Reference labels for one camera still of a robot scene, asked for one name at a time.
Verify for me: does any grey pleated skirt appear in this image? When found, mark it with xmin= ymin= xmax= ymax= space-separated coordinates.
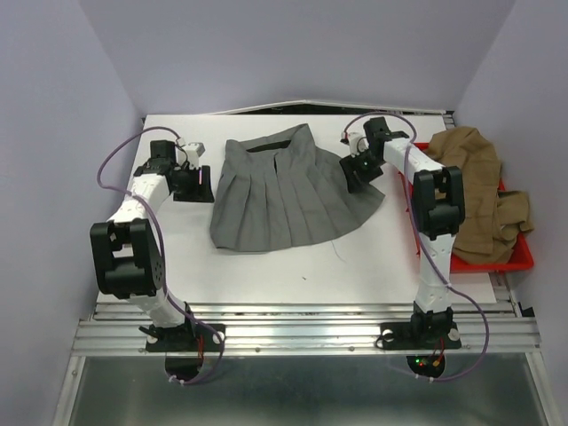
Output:
xmin=209 ymin=123 xmax=385 ymax=253

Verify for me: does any aluminium rail frame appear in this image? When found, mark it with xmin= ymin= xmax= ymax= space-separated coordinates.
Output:
xmin=53 ymin=273 xmax=564 ymax=425

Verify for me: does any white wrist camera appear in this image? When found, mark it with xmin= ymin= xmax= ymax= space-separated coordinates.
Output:
xmin=340 ymin=131 xmax=368 ymax=157
xmin=176 ymin=138 xmax=205 ymax=170

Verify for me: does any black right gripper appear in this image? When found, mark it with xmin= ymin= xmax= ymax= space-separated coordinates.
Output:
xmin=338 ymin=147 xmax=383 ymax=193

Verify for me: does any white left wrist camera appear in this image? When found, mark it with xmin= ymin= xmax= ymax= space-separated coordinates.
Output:
xmin=176 ymin=138 xmax=205 ymax=170

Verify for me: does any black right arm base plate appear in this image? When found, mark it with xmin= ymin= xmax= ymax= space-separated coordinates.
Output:
xmin=375 ymin=321 xmax=462 ymax=351

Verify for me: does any red plastic tray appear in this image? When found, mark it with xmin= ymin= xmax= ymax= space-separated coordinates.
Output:
xmin=398 ymin=142 xmax=534 ymax=273

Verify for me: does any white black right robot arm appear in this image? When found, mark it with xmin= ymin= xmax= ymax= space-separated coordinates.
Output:
xmin=340 ymin=113 xmax=465 ymax=346

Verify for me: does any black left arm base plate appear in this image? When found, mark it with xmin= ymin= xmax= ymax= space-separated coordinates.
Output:
xmin=138 ymin=323 xmax=220 ymax=353

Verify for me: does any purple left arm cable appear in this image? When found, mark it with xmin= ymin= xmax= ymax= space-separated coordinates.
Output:
xmin=98 ymin=126 xmax=225 ymax=386

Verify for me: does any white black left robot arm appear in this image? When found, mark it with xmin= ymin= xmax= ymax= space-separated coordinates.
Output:
xmin=90 ymin=140 xmax=214 ymax=350

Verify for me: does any tan brown skirt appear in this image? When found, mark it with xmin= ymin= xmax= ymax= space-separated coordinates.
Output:
xmin=425 ymin=127 xmax=534 ymax=264

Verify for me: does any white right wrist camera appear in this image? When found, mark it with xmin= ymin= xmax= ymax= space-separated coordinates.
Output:
xmin=340 ymin=131 xmax=368 ymax=157

